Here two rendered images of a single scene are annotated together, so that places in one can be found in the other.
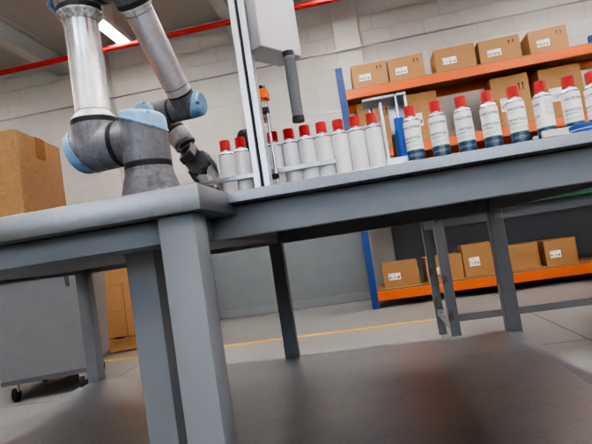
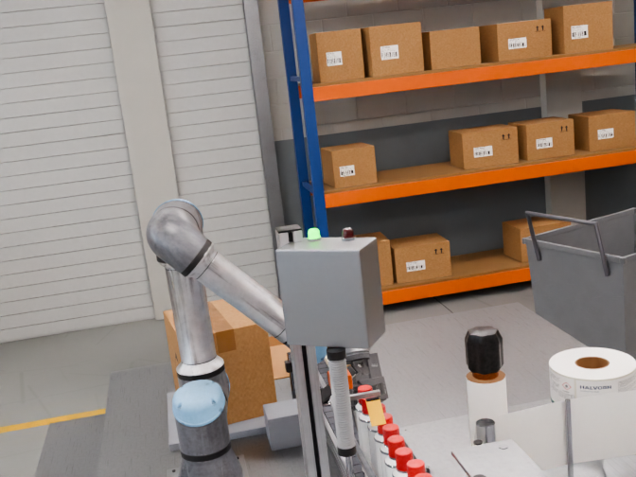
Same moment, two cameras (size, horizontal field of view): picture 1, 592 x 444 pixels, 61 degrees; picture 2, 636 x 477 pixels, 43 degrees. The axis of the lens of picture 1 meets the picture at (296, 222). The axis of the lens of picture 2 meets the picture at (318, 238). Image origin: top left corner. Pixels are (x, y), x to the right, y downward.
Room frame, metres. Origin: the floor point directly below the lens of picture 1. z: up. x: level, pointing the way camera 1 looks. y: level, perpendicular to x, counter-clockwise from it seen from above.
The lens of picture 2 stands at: (0.99, -1.41, 1.83)
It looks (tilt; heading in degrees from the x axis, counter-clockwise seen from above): 13 degrees down; 72
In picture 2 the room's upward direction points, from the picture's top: 6 degrees counter-clockwise
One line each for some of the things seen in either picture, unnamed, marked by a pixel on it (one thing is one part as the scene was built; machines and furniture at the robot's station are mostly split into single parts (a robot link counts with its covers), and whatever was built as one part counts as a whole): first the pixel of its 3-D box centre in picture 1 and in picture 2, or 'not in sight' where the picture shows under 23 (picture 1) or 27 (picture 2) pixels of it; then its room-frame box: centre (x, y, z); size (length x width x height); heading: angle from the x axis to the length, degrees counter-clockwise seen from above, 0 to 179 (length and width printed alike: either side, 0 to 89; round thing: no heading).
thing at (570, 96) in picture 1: (573, 111); not in sight; (1.43, -0.84, 0.98); 0.05 x 0.05 x 0.20
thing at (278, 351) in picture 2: not in sight; (304, 351); (1.70, 1.08, 0.85); 0.30 x 0.26 x 0.04; 82
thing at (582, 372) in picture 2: not in sight; (592, 390); (2.15, 0.14, 0.95); 0.20 x 0.20 x 0.14
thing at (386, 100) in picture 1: (382, 100); (497, 464); (1.60, -0.34, 1.14); 0.14 x 0.11 x 0.01; 82
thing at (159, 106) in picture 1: (154, 114); not in sight; (1.52, 0.38, 1.18); 0.11 x 0.11 x 0.08; 75
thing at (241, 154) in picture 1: (244, 169); (373, 440); (1.56, 0.14, 0.98); 0.05 x 0.05 x 0.20
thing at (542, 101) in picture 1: (544, 116); not in sight; (1.44, -0.76, 0.98); 0.05 x 0.05 x 0.20
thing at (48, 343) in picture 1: (54, 319); (626, 292); (3.62, 1.82, 0.48); 0.89 x 0.63 x 0.96; 11
